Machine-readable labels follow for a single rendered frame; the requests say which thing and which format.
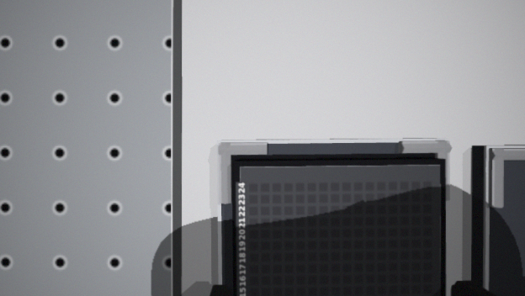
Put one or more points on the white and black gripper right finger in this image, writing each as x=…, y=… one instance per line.
x=469, y=288

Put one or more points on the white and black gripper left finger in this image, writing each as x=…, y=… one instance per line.
x=221, y=290

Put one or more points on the dark grey multi-well plate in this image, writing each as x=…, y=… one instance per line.
x=339, y=225

